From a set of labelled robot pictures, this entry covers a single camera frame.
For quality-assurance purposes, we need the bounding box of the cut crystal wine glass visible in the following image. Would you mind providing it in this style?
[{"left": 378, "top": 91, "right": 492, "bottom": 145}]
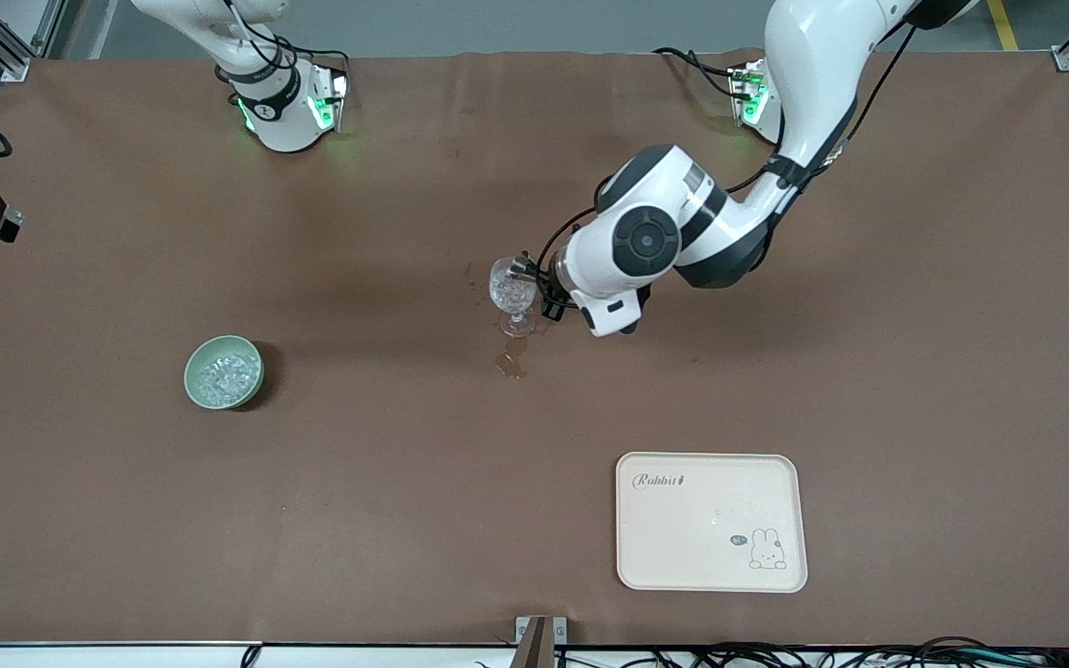
[{"left": 488, "top": 257, "right": 539, "bottom": 338}]

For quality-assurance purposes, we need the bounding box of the clear ice cubes pile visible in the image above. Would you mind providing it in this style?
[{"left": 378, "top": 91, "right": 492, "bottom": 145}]
[{"left": 198, "top": 353, "right": 258, "bottom": 403}]

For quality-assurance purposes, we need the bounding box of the pale green ceramic bowl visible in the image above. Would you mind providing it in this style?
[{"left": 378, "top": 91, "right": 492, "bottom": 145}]
[{"left": 184, "top": 335, "right": 266, "bottom": 411}]

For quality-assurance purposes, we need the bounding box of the cream rabbit print tray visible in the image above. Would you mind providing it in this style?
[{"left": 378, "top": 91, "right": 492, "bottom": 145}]
[{"left": 615, "top": 452, "right": 809, "bottom": 594}]

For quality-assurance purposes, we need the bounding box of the black base cable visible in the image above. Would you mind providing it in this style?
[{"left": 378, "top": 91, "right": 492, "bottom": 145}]
[
  {"left": 652, "top": 45, "right": 742, "bottom": 99},
  {"left": 297, "top": 45, "right": 353, "bottom": 77}
]

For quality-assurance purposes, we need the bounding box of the metal table bracket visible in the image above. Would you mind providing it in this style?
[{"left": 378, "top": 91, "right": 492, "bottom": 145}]
[{"left": 515, "top": 616, "right": 570, "bottom": 668}]

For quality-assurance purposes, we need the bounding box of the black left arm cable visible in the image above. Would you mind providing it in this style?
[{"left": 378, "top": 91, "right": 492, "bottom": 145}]
[{"left": 538, "top": 22, "right": 918, "bottom": 280}]

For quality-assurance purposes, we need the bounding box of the black floor cable bundle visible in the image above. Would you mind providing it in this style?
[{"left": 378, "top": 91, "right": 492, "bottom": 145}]
[{"left": 553, "top": 637, "right": 1069, "bottom": 668}]

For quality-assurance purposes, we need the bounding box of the white table edge rail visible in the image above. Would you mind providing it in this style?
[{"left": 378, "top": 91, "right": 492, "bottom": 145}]
[{"left": 0, "top": 642, "right": 518, "bottom": 668}]

